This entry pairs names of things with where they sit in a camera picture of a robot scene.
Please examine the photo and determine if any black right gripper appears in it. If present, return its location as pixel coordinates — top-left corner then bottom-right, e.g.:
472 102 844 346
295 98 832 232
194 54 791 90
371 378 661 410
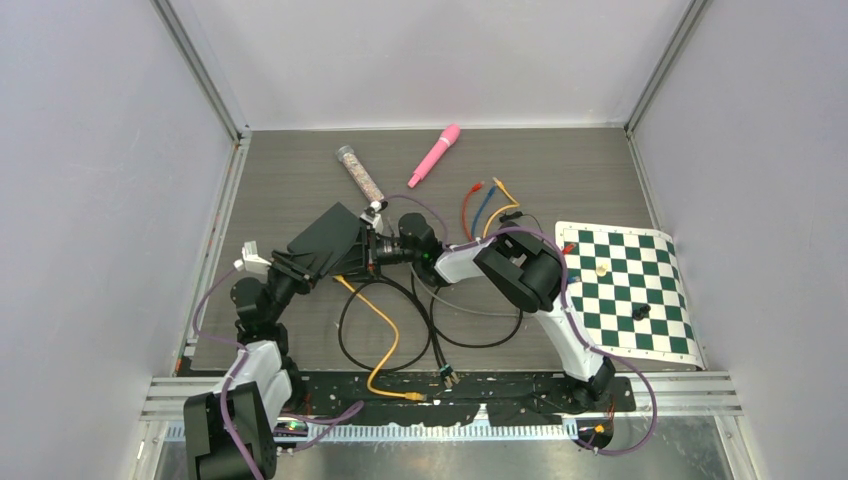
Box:
330 227 421 285

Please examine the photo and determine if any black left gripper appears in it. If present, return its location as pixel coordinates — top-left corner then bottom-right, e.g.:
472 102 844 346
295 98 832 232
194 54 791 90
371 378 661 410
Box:
265 249 332 323

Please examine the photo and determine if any dark grey network switch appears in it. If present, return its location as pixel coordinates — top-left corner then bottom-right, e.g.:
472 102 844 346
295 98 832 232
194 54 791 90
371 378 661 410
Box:
287 202 365 278

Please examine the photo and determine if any red ethernet cable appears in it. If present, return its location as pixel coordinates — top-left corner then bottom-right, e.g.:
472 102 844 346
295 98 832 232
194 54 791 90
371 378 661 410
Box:
460 182 576 256

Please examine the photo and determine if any black cable teal boot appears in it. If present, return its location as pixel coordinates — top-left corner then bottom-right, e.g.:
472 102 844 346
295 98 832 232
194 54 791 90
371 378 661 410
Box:
336 277 450 397
409 272 525 388

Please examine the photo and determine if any black power adapter with cord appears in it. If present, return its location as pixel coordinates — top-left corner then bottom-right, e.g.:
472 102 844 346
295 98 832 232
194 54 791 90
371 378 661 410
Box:
500 210 544 232

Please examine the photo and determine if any yellow ethernet cable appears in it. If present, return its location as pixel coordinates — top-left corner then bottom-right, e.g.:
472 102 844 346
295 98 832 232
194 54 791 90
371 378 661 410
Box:
480 176 521 240

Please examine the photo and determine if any blue ethernet cable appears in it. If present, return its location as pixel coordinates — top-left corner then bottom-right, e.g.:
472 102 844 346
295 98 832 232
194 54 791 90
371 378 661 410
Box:
470 186 581 285

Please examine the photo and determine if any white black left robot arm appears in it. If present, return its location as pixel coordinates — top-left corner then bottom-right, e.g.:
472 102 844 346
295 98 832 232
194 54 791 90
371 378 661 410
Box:
183 260 307 479

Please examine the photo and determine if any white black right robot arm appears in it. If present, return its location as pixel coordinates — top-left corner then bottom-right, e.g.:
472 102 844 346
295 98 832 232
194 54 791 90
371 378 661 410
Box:
256 204 615 411

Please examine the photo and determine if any glitter tube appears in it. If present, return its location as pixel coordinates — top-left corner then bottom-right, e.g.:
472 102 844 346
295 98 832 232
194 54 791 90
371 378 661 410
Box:
336 145 385 203

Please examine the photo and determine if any pink marker pen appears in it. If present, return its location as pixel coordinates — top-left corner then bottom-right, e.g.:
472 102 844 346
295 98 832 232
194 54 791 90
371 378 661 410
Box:
407 124 461 189

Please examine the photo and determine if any green white checkerboard mat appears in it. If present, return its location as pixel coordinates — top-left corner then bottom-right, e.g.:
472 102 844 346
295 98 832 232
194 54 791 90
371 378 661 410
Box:
554 221 705 370

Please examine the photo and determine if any black chess piece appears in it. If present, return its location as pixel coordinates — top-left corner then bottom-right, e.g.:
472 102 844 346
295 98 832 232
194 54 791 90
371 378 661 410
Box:
632 304 651 321

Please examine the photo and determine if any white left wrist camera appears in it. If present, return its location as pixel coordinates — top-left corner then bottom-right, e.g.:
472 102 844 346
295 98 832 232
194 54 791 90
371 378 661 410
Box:
233 241 272 275

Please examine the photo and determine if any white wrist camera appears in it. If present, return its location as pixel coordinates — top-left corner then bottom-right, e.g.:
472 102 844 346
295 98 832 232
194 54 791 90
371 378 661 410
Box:
233 241 272 275
360 199 388 234

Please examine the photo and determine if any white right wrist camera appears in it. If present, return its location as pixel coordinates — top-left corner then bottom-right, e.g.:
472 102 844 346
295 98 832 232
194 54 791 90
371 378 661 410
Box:
360 199 388 234

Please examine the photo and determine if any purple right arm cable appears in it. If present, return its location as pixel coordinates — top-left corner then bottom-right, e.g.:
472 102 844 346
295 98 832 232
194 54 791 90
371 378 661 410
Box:
380 193 660 458

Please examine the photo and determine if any aluminium front rail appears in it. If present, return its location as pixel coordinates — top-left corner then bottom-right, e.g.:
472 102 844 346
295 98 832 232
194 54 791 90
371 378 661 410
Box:
141 371 743 420

